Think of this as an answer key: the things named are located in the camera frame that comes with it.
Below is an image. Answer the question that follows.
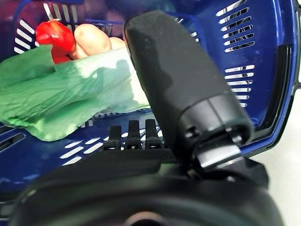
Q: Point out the black five-finger right hand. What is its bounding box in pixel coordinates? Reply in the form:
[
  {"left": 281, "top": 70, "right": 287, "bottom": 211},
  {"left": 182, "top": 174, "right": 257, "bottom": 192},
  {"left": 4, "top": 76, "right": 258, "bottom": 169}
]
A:
[{"left": 9, "top": 10, "right": 290, "bottom": 226}]

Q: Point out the white green napa cabbage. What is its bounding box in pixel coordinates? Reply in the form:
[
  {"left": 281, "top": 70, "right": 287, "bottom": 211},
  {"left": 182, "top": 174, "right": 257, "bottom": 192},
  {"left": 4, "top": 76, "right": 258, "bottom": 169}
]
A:
[{"left": 0, "top": 44, "right": 152, "bottom": 142}]

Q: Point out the blue plastic shopping basket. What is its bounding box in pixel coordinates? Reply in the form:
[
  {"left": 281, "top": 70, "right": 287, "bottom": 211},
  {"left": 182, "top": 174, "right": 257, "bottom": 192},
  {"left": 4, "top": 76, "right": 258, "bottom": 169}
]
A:
[{"left": 0, "top": 0, "right": 301, "bottom": 201}]

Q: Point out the tan potato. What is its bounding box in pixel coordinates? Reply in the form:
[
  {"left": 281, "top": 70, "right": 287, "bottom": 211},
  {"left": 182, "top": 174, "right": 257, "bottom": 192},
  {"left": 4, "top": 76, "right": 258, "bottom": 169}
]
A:
[
  {"left": 69, "top": 23, "right": 112, "bottom": 60},
  {"left": 110, "top": 36, "right": 129, "bottom": 51}
]

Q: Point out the red bell pepper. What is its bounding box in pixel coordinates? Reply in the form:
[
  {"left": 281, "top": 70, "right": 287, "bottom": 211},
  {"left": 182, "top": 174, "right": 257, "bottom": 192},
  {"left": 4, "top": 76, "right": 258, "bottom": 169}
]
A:
[{"left": 35, "top": 20, "right": 78, "bottom": 65}]

